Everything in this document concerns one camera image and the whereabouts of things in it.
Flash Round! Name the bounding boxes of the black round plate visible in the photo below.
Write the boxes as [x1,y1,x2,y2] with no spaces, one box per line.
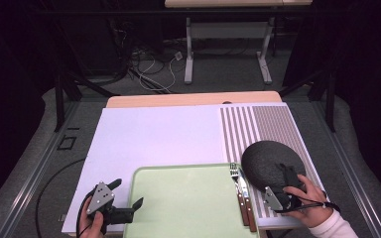
[240,140,307,202]

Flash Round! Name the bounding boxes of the person's right hand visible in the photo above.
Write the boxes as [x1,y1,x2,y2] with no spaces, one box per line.
[282,174,331,229]

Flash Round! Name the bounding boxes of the wooden-handled table knife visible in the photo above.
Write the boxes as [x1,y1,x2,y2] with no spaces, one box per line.
[237,168,258,233]

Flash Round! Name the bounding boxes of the striped woven placemat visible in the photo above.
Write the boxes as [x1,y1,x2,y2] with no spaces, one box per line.
[219,104,325,220]

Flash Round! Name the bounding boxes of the white table board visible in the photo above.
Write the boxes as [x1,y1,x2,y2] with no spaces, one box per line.
[62,104,325,236]

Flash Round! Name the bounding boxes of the grey-framed background desk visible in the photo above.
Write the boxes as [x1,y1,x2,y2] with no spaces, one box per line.
[164,0,313,85]

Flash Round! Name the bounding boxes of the light green tray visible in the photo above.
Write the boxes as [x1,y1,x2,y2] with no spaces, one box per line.
[122,163,261,238]

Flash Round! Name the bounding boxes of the black metal stand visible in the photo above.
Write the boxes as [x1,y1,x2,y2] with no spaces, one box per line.
[278,67,337,133]
[53,70,115,133]

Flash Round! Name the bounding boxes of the black floor cable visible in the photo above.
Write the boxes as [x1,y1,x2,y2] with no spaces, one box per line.
[34,158,87,238]

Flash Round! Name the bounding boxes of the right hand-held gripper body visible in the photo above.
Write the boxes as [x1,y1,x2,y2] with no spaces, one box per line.
[263,179,307,212]

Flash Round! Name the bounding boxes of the white floor cable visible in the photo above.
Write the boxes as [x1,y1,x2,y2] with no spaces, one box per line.
[135,51,184,94]

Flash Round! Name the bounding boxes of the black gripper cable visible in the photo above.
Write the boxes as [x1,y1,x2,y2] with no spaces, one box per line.
[273,199,342,214]
[74,190,96,238]

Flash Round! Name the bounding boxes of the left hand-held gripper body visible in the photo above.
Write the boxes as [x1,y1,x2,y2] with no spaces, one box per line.
[84,180,137,235]

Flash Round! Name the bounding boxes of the wooden-handled fork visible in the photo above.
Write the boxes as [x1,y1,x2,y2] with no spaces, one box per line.
[229,162,250,227]

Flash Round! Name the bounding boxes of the person's left hand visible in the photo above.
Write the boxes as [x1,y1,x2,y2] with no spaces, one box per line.
[78,196,105,238]

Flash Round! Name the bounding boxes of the metal floor rail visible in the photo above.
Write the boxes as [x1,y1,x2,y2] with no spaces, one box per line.
[0,100,80,238]
[312,100,381,238]

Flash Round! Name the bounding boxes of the wooden table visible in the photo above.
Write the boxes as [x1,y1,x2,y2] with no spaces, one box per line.
[105,91,283,109]

